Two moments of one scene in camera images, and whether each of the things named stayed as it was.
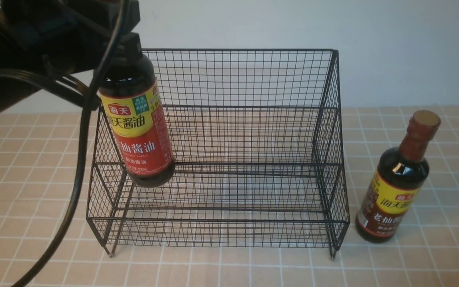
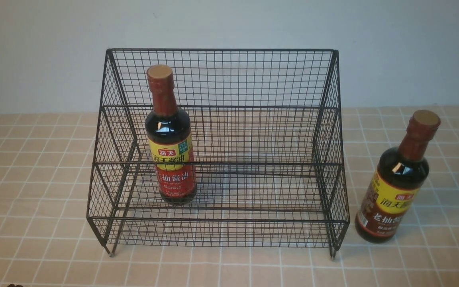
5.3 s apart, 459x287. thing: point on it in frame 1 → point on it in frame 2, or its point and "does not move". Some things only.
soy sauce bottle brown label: x=401 y=176 does not move
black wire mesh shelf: x=257 y=156 does not move
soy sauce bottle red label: x=131 y=99 → x=169 y=136
